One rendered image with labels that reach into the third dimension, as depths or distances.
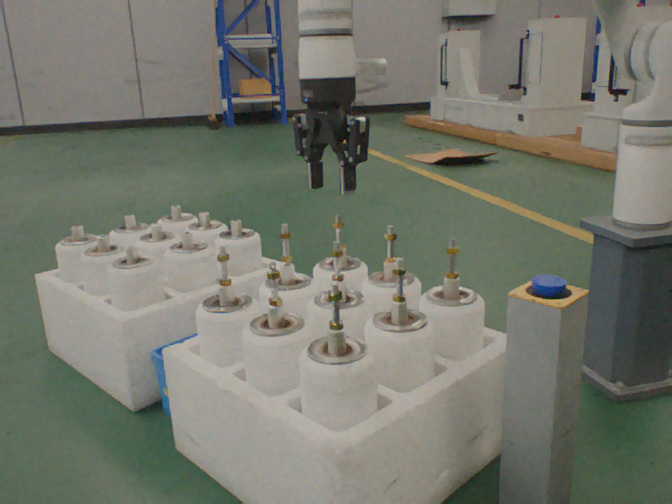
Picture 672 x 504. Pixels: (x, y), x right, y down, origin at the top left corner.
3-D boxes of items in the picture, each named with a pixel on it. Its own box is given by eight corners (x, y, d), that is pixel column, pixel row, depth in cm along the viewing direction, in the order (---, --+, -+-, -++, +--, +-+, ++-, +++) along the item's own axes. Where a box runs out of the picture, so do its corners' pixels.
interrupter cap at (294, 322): (276, 343, 79) (275, 338, 78) (237, 329, 83) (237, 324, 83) (316, 324, 84) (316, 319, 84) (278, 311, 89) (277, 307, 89)
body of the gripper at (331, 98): (285, 73, 82) (289, 144, 85) (325, 72, 76) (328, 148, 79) (328, 71, 87) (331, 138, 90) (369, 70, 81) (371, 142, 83)
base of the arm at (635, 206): (643, 215, 112) (654, 120, 107) (683, 227, 104) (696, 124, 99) (600, 220, 110) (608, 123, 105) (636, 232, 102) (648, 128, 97)
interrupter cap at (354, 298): (368, 309, 88) (368, 304, 88) (316, 313, 87) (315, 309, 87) (360, 291, 95) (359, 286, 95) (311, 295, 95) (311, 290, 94)
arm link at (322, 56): (391, 75, 83) (391, 26, 81) (327, 78, 76) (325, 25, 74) (346, 75, 90) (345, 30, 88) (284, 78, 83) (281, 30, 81)
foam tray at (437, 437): (345, 364, 125) (342, 281, 120) (517, 441, 98) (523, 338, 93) (175, 449, 100) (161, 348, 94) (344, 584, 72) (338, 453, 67)
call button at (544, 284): (541, 287, 77) (542, 271, 77) (571, 294, 74) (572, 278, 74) (524, 295, 74) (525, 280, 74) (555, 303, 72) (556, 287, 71)
